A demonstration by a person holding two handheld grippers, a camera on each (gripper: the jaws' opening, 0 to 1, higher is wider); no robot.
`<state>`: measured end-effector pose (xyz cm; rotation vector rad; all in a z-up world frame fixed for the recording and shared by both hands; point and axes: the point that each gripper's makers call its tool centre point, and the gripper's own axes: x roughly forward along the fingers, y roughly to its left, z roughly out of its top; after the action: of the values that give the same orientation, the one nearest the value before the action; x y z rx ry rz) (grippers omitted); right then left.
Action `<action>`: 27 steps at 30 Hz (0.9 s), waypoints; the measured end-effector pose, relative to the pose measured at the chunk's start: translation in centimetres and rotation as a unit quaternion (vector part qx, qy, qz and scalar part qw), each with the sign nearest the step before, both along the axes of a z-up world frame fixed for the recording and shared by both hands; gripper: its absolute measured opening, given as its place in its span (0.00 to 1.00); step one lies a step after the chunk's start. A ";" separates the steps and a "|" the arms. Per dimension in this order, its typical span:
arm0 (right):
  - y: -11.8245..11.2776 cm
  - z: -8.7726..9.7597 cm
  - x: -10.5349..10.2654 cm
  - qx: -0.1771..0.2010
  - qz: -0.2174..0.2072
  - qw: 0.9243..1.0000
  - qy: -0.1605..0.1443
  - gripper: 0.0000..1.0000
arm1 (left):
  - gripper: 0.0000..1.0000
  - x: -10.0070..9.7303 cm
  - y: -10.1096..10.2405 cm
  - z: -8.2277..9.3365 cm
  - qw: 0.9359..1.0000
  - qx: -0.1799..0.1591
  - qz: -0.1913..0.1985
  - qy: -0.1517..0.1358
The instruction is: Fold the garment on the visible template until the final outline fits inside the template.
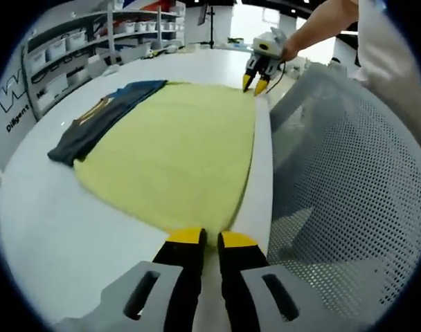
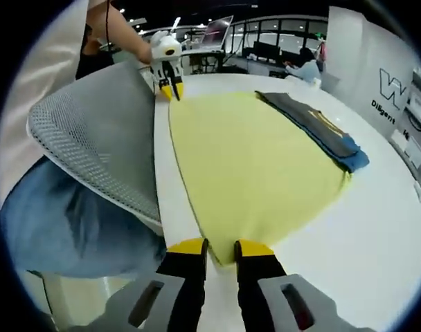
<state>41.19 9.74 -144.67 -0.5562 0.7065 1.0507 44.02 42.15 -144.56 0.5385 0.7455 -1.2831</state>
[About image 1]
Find white mesh office chair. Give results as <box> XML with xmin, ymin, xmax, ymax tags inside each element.
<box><xmin>267</xmin><ymin>64</ymin><xmax>421</xmax><ymax>324</ymax></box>

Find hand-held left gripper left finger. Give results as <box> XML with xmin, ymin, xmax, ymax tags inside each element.
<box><xmin>53</xmin><ymin>227</ymin><xmax>208</xmax><ymax>332</ymax></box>

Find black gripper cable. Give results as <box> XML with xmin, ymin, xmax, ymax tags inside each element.
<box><xmin>265</xmin><ymin>59</ymin><xmax>287</xmax><ymax>94</ymax></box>

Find rows of white storage bins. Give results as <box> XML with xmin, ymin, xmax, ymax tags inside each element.
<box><xmin>26</xmin><ymin>13</ymin><xmax>183</xmax><ymax>94</ymax></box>

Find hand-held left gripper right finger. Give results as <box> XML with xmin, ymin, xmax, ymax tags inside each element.
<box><xmin>217</xmin><ymin>230</ymin><xmax>338</xmax><ymax>332</ymax></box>

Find black tripod stand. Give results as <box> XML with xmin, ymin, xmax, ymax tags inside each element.
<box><xmin>197</xmin><ymin>2</ymin><xmax>219</xmax><ymax>50</ymax></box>

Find grey metal shelving unit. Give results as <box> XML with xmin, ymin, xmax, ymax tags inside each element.
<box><xmin>21</xmin><ymin>0</ymin><xmax>187</xmax><ymax>117</ymax></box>

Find yellow blue black garment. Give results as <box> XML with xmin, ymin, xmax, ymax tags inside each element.
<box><xmin>46</xmin><ymin>80</ymin><xmax>257</xmax><ymax>237</ymax></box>

